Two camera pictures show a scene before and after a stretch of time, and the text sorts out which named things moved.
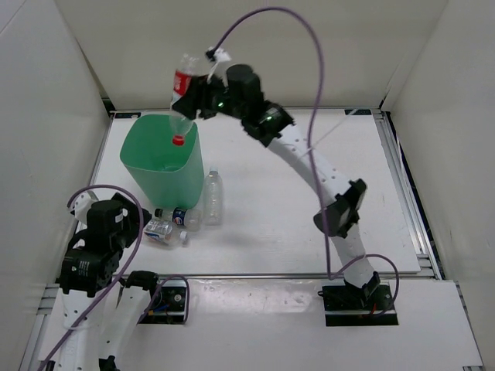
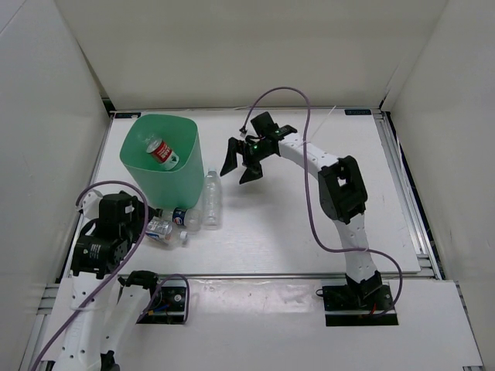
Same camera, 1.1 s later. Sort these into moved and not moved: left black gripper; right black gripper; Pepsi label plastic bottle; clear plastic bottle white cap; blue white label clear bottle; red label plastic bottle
Moved: red label plastic bottle; right black gripper
Not moved: Pepsi label plastic bottle; left black gripper; clear plastic bottle white cap; blue white label clear bottle
